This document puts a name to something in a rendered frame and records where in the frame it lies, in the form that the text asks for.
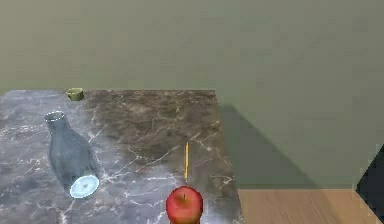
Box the red apple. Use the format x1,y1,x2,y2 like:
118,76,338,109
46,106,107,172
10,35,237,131
165,185,204,224

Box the yellow pencil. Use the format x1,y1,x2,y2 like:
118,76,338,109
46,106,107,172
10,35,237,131
184,141,190,183

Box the small green cup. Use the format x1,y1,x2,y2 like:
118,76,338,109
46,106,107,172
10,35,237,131
66,87,85,102

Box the clear glass bottle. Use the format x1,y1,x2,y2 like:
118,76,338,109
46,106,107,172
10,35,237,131
43,110,101,200

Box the dark grey cabinet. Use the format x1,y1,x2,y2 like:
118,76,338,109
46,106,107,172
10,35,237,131
355,143,384,224

